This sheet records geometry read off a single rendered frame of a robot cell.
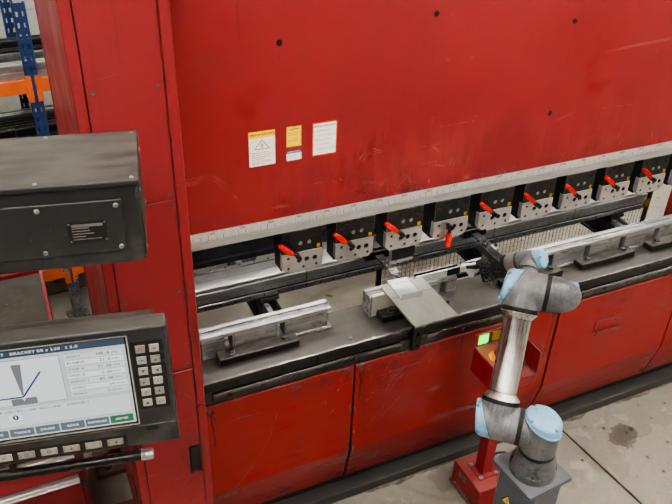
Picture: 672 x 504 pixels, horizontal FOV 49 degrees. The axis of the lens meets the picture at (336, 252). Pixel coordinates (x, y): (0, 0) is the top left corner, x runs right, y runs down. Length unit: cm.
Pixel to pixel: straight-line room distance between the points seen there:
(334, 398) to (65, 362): 138
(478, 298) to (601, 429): 116
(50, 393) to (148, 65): 80
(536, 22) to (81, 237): 170
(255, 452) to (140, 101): 150
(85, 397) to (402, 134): 133
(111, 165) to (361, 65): 102
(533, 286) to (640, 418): 181
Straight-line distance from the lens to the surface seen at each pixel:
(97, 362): 172
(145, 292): 216
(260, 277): 287
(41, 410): 182
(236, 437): 280
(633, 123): 316
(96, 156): 161
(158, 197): 202
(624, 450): 384
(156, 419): 184
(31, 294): 295
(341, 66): 229
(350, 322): 282
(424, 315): 268
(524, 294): 233
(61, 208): 153
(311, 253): 254
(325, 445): 303
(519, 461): 246
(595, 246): 340
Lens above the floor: 261
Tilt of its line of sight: 33 degrees down
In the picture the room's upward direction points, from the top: 2 degrees clockwise
